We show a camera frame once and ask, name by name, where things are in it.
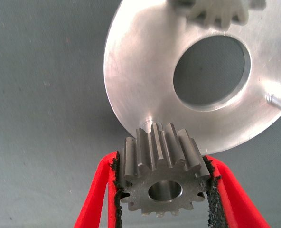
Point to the dark table cloth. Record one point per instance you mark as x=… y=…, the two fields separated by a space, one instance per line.
x=48 y=95

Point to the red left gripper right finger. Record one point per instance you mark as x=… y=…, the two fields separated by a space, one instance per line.
x=233 y=197

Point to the steel planetary gear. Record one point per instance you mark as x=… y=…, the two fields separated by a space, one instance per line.
x=216 y=12
x=143 y=187

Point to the round metal carrier plate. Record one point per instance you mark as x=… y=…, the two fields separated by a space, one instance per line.
x=140 y=83

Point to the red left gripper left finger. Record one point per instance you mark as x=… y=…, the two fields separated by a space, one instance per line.
x=93 y=190

